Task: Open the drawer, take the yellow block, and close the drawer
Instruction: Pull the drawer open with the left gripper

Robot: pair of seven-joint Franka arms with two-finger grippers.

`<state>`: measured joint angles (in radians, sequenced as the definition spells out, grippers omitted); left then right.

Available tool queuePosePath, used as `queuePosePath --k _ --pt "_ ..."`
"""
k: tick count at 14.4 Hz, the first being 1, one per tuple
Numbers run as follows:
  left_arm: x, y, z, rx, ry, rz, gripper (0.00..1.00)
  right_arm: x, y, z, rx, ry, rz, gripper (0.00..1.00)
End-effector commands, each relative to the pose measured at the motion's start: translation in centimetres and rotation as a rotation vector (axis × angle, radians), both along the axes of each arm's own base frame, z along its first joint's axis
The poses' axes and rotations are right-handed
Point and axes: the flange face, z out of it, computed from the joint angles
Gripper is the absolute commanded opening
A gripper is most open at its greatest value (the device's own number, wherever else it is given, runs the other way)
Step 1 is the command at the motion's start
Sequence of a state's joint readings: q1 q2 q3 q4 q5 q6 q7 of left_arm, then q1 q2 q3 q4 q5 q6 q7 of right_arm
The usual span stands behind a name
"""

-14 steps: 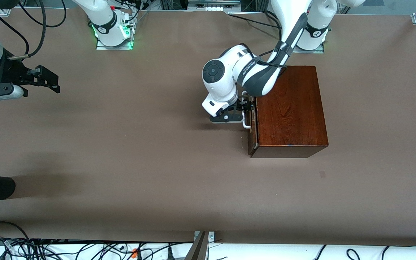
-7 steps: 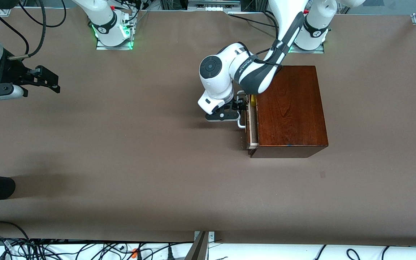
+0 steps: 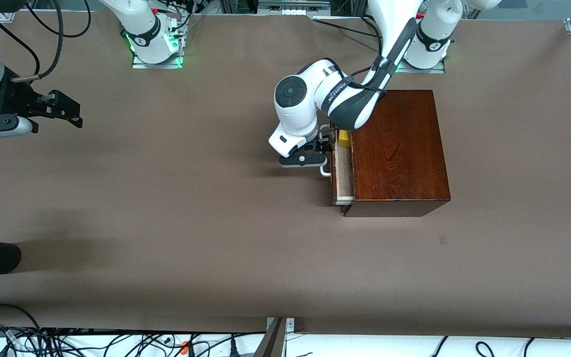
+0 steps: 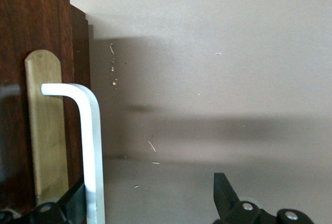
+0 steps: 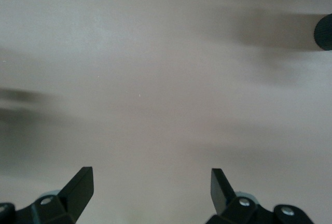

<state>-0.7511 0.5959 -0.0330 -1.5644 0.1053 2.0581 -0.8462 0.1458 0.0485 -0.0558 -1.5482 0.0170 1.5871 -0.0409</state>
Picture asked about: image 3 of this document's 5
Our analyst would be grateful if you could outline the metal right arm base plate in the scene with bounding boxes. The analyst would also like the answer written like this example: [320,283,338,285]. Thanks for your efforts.
[132,47,183,69]

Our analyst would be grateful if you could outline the dark brown wooden cabinet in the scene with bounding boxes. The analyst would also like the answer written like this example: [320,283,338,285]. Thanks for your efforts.
[343,90,452,218]

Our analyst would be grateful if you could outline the wooden drawer with white handle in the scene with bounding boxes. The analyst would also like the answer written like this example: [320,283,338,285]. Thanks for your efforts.
[320,124,355,206]

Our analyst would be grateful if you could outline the aluminium post with bracket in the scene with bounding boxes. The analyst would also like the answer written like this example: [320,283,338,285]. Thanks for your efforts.
[255,317,296,357]

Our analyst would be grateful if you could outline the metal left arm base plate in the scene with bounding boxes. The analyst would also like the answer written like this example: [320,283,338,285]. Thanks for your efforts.
[391,30,446,74]

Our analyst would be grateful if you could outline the brown table cover mat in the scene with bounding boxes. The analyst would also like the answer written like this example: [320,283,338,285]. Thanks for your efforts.
[0,11,571,334]

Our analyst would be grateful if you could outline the black looped cable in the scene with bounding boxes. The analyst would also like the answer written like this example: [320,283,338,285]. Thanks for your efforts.
[23,0,92,39]

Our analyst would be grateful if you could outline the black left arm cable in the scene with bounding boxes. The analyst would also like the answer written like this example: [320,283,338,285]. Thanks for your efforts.
[333,15,390,132]

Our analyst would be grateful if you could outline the grey power strip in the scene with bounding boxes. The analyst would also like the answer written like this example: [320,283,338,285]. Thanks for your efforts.
[257,0,331,16]

